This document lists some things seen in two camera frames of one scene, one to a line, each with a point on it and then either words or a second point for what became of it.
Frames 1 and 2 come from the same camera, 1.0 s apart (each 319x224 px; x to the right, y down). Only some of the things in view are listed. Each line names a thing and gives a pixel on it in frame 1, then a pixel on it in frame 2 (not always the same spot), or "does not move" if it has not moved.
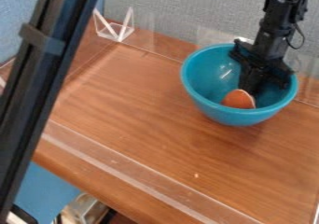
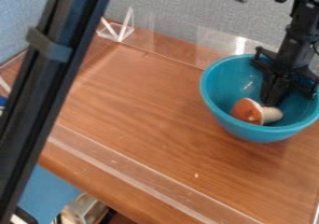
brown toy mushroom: [238, 99] to [250, 112]
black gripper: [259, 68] to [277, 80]
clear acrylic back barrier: [177, 35] does not move
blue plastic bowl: [211, 74] to [234, 78]
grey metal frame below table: [84, 210] does not move
